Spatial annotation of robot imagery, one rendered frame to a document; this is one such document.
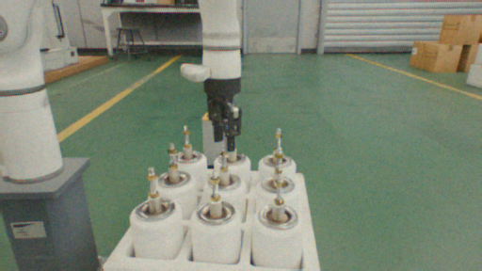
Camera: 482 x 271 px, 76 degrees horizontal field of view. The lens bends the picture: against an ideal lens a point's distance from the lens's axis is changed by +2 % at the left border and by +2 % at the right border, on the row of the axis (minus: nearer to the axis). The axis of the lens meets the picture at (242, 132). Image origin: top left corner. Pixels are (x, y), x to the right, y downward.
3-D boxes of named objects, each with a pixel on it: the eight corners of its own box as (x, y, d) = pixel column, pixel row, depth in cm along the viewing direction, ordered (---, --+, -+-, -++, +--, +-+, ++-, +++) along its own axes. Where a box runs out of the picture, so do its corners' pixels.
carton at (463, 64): (486, 71, 348) (494, 44, 338) (464, 72, 348) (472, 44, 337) (466, 68, 376) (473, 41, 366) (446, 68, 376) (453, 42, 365)
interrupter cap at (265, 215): (301, 211, 60) (301, 207, 59) (295, 235, 53) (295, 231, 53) (264, 203, 62) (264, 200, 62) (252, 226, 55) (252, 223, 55)
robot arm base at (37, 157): (-3, 184, 59) (-32, 96, 53) (28, 163, 68) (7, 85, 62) (48, 183, 59) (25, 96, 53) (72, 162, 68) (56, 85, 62)
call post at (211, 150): (205, 207, 103) (200, 119, 92) (209, 196, 109) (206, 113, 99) (226, 209, 102) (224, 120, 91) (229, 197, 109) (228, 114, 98)
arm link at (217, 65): (179, 74, 62) (176, 42, 59) (231, 71, 66) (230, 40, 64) (191, 83, 54) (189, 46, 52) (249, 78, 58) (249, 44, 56)
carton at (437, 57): (456, 72, 347) (463, 44, 337) (434, 72, 348) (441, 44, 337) (440, 68, 375) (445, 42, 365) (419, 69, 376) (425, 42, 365)
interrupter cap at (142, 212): (181, 215, 58) (181, 212, 58) (139, 228, 55) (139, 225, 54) (168, 196, 64) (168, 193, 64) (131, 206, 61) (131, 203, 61)
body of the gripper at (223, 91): (248, 74, 58) (248, 120, 62) (231, 68, 66) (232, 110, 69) (211, 77, 55) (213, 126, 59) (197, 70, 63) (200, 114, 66)
